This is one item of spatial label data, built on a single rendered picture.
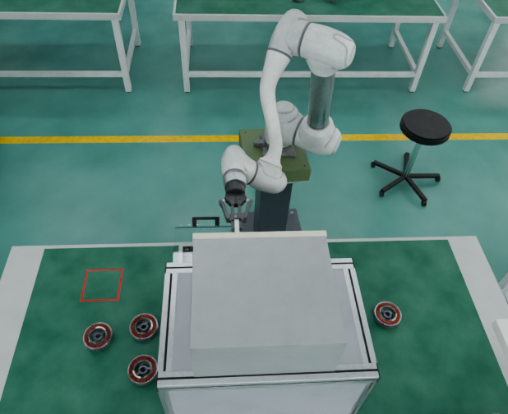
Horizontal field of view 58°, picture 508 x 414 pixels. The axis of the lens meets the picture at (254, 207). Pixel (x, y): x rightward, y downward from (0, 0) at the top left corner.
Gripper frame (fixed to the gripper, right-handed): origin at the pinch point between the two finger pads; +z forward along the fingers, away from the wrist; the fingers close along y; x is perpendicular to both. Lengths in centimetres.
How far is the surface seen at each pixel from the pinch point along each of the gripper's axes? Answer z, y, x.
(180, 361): 43.3, 18.7, -9.6
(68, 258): -21, 75, -46
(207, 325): 41.9, 9.7, 10.6
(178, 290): 18.4, 20.4, -9.7
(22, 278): -11, 92, -47
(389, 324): 18, -62, -42
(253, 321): 41.1, -3.2, 10.7
